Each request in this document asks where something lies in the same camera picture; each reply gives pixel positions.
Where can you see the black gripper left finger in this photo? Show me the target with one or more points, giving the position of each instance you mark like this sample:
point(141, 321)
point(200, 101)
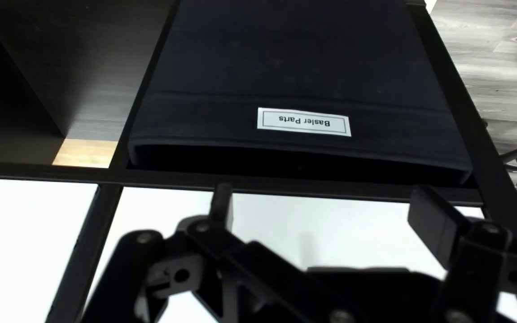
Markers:
point(211, 269)

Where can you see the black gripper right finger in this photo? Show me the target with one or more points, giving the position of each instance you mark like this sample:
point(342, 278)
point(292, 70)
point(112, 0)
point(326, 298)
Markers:
point(493, 269)

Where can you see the white bin label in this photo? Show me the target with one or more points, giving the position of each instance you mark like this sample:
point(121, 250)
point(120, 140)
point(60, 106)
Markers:
point(305, 122)

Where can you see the white cabinet door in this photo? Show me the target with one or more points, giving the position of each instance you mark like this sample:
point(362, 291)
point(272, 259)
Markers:
point(19, 251)

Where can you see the black fabric storage bin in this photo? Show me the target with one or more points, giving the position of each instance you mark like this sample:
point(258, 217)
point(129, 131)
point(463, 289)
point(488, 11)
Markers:
point(296, 54)

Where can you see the black cube shelf unit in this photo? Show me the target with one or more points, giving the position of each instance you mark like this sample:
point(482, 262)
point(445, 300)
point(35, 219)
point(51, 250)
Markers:
point(32, 59)

